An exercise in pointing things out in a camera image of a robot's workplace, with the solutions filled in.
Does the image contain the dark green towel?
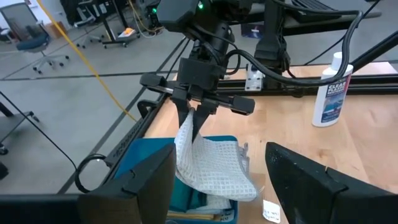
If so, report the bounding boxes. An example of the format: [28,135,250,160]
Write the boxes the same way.
[169,175,208,214]

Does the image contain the white waffle weave towel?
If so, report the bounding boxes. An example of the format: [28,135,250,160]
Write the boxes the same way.
[174,110,259,202]

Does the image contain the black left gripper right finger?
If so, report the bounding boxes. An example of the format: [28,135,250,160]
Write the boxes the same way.
[265,141,398,224]

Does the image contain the black aluminium table frame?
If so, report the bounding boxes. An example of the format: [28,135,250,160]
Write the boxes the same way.
[136,30,398,131]

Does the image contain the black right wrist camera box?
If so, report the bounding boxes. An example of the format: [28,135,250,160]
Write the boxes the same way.
[156,0,206,32]

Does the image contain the white plastic polish bottle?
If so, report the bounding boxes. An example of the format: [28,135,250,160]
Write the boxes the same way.
[312,51,354,128]

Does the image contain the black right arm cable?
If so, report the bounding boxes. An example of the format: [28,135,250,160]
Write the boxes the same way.
[223,0,364,88]

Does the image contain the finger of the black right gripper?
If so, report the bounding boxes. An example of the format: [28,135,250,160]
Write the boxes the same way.
[170,88,192,126]
[191,99,219,143]

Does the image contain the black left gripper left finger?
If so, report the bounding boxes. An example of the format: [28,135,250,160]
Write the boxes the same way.
[76,142,177,224]

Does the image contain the grey towel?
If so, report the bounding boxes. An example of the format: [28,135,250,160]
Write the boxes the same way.
[185,194,234,216]

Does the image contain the blue seat office chair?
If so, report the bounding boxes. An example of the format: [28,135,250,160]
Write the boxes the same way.
[0,2,70,75]

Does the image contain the orange towel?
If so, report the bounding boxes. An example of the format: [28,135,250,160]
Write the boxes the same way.
[167,212,224,222]

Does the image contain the white mounting bracket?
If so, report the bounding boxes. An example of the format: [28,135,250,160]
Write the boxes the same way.
[244,63,265,91]

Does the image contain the blue plastic bin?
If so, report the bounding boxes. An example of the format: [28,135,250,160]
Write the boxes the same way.
[113,135,239,224]

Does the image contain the black coiled cable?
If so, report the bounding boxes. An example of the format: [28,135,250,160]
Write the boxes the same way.
[0,91,109,194]

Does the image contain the yellow hanging cable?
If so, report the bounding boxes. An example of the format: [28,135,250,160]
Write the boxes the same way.
[35,0,138,123]

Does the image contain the white paper tag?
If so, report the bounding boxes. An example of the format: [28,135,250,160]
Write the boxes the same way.
[262,198,282,224]

